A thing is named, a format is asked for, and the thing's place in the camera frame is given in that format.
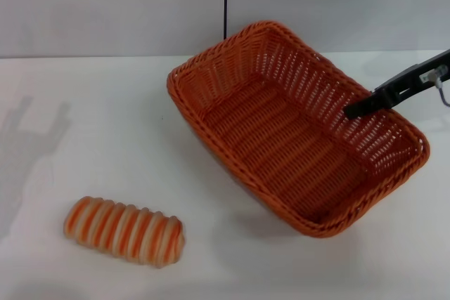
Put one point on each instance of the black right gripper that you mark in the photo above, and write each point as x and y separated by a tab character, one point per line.
437	64

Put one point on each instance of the orange woven rectangular basket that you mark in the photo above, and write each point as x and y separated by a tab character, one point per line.
281	145

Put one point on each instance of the orange white striped bread roll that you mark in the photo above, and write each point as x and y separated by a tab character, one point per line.
123	231

